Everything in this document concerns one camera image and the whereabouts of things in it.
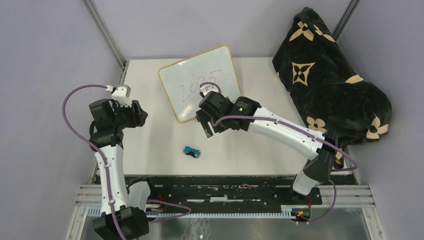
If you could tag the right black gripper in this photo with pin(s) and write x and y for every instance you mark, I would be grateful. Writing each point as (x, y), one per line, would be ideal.
(204, 118)

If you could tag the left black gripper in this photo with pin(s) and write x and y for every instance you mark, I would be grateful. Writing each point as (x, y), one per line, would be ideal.
(138, 117)

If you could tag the blue whiteboard eraser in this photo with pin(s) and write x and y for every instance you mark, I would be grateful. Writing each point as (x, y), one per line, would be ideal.
(189, 151)

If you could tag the wood framed whiteboard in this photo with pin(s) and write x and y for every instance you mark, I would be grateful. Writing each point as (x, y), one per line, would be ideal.
(181, 80)

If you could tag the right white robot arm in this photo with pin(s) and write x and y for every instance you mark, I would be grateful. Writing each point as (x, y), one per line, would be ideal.
(317, 147)

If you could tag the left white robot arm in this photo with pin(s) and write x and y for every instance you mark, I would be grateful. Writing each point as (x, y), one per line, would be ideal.
(118, 219)

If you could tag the black floral blanket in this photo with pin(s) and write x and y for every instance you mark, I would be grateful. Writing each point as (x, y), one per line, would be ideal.
(327, 92)

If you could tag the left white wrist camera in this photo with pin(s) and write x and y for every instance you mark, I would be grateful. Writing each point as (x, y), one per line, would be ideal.
(121, 94)

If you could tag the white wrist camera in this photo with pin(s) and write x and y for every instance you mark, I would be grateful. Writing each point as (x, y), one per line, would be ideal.
(206, 88)
(121, 94)

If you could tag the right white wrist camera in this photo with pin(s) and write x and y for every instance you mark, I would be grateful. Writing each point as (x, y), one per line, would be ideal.
(206, 88)

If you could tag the black mounting base plate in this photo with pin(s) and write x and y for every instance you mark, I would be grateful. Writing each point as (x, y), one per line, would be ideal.
(226, 194)

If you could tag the aluminium frame rail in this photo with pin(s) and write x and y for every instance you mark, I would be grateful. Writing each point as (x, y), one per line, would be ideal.
(347, 196)

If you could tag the grey cable duct strip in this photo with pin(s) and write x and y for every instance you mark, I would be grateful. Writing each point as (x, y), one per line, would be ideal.
(286, 213)

